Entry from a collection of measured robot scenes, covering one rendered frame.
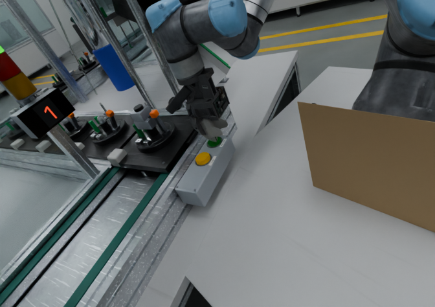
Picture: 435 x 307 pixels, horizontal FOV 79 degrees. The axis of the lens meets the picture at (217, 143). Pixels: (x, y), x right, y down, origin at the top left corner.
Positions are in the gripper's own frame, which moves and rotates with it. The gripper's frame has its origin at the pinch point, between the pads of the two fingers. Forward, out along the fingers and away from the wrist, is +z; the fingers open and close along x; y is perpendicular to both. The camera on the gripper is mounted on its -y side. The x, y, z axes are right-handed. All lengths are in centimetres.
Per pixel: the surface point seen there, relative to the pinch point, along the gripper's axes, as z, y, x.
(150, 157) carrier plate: 1.0, -17.8, -8.8
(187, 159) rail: 1.9, -5.3, -7.4
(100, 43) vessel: -18, -97, 56
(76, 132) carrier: -1, -65, -1
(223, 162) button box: 5.4, 3.5, -4.4
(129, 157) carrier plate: 1.0, -26.3, -9.6
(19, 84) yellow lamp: -31.1, -31.0, -18.3
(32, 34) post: -34, -128, 44
